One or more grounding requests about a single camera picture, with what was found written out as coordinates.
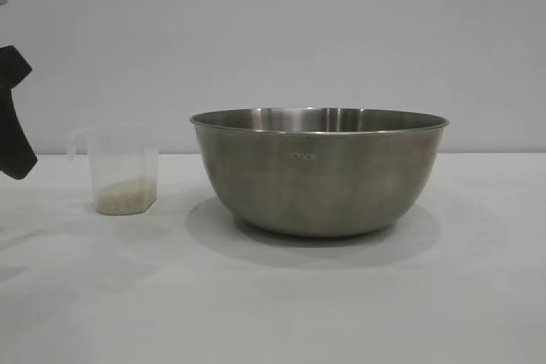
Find translucent plastic measuring cup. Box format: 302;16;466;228
67;124;160;215

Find stainless steel mixing bowl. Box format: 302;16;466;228
189;107;451;239

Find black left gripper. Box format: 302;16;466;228
0;44;38;181

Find white rice grains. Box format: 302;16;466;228
96;175;158;215

